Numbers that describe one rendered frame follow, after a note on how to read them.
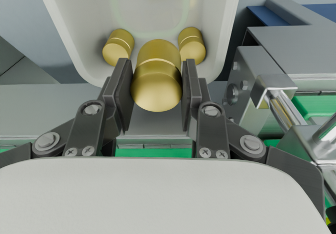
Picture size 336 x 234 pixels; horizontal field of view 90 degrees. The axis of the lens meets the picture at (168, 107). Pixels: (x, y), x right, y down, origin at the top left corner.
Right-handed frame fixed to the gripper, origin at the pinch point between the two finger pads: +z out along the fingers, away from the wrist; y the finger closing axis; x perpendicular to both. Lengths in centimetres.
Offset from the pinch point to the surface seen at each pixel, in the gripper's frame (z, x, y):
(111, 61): 11.7, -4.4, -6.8
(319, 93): 5.1, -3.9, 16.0
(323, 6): 32.8, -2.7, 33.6
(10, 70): 57, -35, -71
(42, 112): 10.1, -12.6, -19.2
